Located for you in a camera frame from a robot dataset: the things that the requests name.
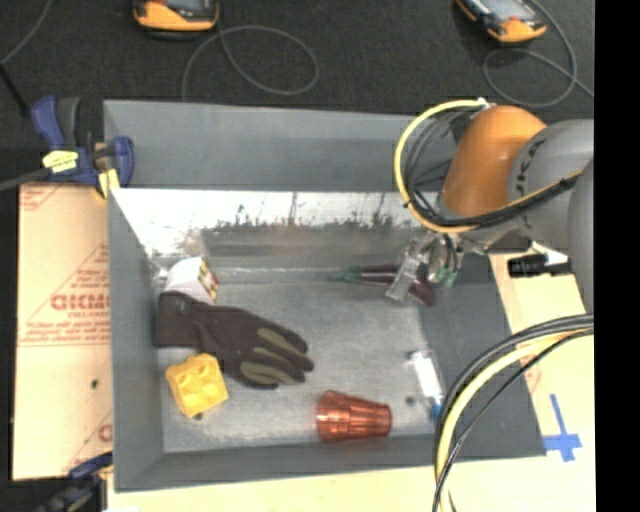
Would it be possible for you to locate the orange translucent plastic cup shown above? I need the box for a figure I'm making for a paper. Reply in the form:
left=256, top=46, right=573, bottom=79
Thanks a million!
left=315, top=389, right=393, bottom=443

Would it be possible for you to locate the yellow toy brick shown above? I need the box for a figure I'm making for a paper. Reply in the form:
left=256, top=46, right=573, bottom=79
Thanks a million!
left=164, top=351, right=231, bottom=419

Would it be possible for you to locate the white tube with blue cap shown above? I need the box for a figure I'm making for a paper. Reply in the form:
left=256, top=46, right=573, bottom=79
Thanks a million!
left=406, top=349, right=447, bottom=422

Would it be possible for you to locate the brown cardboard board red print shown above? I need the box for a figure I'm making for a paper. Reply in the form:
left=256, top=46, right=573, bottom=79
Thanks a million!
left=10, top=181, right=114, bottom=482

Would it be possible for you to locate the grey metal bin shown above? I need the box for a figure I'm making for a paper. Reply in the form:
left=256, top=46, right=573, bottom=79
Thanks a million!
left=102, top=99, right=547, bottom=492

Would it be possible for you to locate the purple toy eggplant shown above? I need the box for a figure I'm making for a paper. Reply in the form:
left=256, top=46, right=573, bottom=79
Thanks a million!
left=328, top=263, right=437, bottom=308

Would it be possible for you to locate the black cylinder on white bracket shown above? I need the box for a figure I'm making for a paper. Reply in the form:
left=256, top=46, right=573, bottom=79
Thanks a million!
left=506, top=241, right=572, bottom=279

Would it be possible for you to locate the white box with colourful print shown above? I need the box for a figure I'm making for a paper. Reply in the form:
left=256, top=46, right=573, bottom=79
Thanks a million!
left=163, top=256, right=222, bottom=304

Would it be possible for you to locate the dark brown glove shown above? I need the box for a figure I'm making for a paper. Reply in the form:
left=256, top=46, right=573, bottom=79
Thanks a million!
left=153, top=290, right=316, bottom=391

